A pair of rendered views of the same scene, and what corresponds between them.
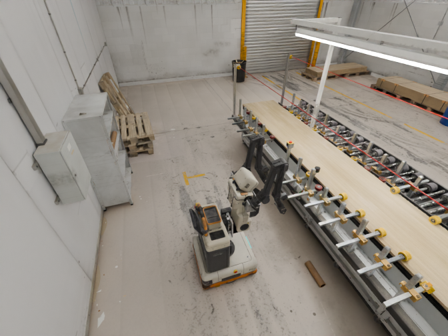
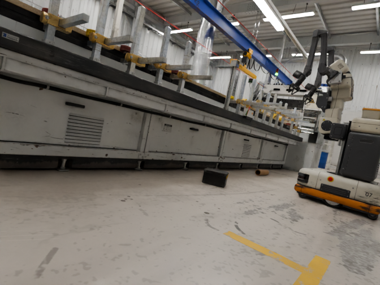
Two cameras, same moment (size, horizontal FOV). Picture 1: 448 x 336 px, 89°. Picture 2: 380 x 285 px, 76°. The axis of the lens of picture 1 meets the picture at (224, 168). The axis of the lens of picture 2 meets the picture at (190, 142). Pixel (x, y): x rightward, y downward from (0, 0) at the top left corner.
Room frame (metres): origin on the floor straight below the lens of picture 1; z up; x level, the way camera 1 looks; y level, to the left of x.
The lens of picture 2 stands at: (4.19, 1.14, 0.43)
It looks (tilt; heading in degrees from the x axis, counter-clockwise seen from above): 3 degrees down; 236
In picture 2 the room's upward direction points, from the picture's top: 11 degrees clockwise
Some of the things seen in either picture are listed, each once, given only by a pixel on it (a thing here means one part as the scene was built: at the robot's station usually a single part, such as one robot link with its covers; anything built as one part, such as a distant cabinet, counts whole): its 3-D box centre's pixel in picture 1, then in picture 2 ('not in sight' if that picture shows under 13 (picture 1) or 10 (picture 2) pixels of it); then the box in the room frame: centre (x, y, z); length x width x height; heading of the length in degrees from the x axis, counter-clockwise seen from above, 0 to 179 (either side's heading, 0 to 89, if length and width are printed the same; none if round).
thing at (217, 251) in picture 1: (215, 234); (361, 146); (1.58, 0.11, 0.59); 0.55 x 0.34 x 0.83; 17
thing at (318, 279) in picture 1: (315, 273); (262, 172); (1.41, -1.08, 0.04); 0.30 x 0.08 x 0.08; 18
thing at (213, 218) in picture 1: (212, 217); (371, 116); (1.58, 0.13, 0.87); 0.23 x 0.15 x 0.11; 17
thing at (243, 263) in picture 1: (223, 253); (340, 187); (1.61, 0.02, 0.16); 0.67 x 0.64 x 0.25; 107
